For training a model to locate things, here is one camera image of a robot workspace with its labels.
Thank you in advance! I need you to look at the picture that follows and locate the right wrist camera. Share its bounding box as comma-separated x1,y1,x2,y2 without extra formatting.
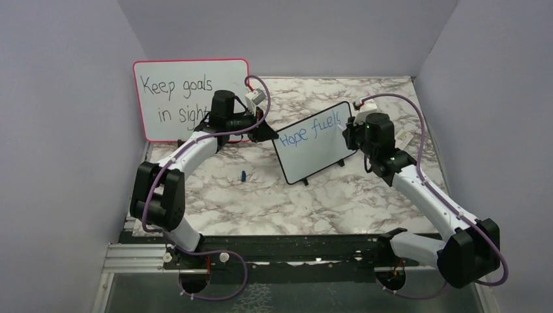
352,99,378,125

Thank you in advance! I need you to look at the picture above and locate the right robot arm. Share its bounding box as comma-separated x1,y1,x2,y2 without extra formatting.
342,113,503,288

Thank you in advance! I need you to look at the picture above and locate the pink framed whiteboard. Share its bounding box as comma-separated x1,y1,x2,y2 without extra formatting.
132,58,250,142

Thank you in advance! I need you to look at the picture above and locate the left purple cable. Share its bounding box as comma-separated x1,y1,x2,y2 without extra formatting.
140,75,272,303

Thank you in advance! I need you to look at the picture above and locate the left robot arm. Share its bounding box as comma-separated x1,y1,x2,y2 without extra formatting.
129,89,278,268

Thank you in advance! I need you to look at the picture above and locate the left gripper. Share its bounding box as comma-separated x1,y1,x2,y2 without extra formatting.
227,106,279,143

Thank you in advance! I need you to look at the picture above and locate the purple cable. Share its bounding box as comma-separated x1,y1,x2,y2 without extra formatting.
140,75,272,303
353,93,510,300

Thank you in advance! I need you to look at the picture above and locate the black metal base rail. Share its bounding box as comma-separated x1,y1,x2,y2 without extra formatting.
103,233,487,277

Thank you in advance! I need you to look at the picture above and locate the white green eraser box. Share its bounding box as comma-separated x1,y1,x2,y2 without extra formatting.
395,129,414,149

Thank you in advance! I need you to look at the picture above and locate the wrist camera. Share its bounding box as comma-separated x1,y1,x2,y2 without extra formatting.
352,99,378,125
245,88,267,112

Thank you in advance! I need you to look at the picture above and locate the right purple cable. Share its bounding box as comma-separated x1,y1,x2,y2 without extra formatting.
353,93,510,300

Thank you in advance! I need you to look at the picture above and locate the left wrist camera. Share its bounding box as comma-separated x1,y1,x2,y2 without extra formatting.
245,88,267,112

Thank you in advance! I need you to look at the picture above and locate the black framed whiteboard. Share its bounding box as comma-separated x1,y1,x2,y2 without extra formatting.
272,101,356,185

